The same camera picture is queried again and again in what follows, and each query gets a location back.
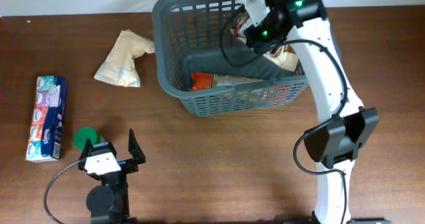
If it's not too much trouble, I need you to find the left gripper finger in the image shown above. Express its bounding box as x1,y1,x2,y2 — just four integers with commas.
128,128,145,164
80,139,92,160

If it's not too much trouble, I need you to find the clear brown snack bag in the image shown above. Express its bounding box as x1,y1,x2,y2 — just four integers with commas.
230,12,299,72

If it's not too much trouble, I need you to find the beige paper bag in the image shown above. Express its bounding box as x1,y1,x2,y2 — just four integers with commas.
94,30,155,88

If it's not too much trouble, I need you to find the orange pasta packet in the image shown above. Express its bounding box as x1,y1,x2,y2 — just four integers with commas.
189,72,290,106

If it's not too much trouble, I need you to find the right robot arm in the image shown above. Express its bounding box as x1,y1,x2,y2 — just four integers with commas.
242,0,379,223

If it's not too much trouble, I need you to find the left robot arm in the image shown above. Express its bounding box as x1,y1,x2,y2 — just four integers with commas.
78,130,146,224

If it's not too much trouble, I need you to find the green round lid jar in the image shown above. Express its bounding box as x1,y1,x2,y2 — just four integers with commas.
73,127,106,151

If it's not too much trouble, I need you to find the blue tissue multipack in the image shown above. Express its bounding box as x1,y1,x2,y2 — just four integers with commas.
26,76,68,163

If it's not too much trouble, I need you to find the grey plastic shopping basket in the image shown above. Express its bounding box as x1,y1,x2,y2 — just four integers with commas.
152,0,310,116

